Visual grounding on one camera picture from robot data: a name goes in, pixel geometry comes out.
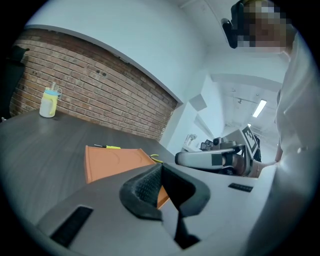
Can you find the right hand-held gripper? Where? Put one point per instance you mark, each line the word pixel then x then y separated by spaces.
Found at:
pixel 246 150

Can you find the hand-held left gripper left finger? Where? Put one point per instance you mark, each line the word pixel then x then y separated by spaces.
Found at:
pixel 105 215

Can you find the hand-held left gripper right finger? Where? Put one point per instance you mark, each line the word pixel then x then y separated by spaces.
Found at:
pixel 225 212

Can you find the orange box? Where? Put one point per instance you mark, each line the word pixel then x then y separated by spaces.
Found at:
pixel 112 162

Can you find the person's right forearm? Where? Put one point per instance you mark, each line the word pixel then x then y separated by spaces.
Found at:
pixel 263 168

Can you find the long ceiling lamp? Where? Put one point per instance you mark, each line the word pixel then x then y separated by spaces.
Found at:
pixel 259 108

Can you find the person's white shirt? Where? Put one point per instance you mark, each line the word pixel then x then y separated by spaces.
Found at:
pixel 297 130

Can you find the white bottle with blue lid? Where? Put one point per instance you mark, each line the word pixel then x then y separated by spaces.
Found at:
pixel 47 106

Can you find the black head-worn camera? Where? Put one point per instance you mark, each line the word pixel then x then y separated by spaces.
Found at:
pixel 233 27

